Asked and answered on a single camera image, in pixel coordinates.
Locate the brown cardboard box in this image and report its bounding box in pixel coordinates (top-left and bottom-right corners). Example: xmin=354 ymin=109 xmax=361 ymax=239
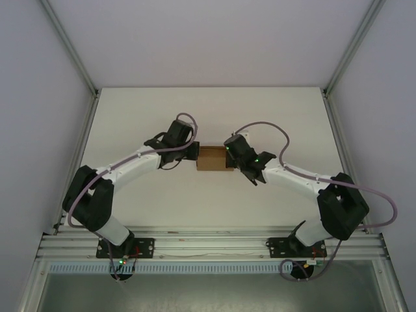
xmin=196 ymin=146 xmax=235 ymax=173

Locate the grey metal panel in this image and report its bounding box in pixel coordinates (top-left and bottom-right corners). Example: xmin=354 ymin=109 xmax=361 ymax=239
xmin=34 ymin=272 xmax=409 ymax=312

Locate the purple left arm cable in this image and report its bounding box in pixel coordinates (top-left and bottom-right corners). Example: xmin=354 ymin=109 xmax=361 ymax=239
xmin=67 ymin=111 xmax=200 ymax=283

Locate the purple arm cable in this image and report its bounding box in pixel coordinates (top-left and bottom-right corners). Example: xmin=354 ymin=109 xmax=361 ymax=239
xmin=234 ymin=121 xmax=400 ymax=282
xmin=67 ymin=111 xmax=200 ymax=283

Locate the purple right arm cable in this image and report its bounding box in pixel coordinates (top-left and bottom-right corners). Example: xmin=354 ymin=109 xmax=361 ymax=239
xmin=234 ymin=121 xmax=400 ymax=282

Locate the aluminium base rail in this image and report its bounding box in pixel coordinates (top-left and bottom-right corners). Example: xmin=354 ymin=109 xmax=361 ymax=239
xmin=34 ymin=226 xmax=390 ymax=261

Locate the aluminium table side rail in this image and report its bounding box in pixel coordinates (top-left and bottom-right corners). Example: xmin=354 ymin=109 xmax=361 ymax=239
xmin=322 ymin=90 xmax=372 ymax=234
xmin=51 ymin=92 xmax=100 ymax=235

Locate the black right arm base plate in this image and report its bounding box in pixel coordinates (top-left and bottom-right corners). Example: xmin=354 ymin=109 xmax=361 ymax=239
xmin=265 ymin=237 xmax=326 ymax=259

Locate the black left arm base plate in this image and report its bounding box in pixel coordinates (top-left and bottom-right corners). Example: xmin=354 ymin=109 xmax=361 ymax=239
xmin=95 ymin=237 xmax=155 ymax=259

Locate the light blue slotted cable duct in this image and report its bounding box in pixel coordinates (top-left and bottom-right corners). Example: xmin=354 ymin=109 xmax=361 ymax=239
xmin=47 ymin=263 xmax=326 ymax=274

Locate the aluminium frame post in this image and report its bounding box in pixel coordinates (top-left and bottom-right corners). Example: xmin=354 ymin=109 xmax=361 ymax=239
xmin=41 ymin=0 xmax=99 ymax=97
xmin=323 ymin=0 xmax=387 ymax=95

